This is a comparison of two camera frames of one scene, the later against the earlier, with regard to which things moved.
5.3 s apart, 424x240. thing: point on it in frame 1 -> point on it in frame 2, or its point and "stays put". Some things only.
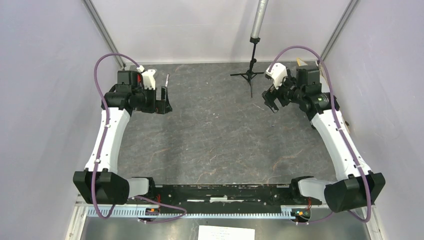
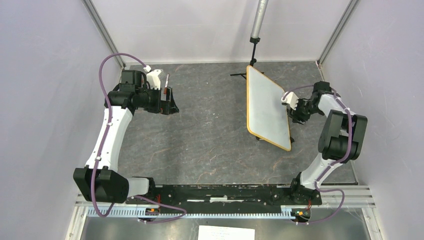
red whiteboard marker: x=167 y=80 stays put
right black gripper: x=269 y=96 -> x=296 y=113
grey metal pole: x=258 y=18 stays put
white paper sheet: x=210 y=232 stays put
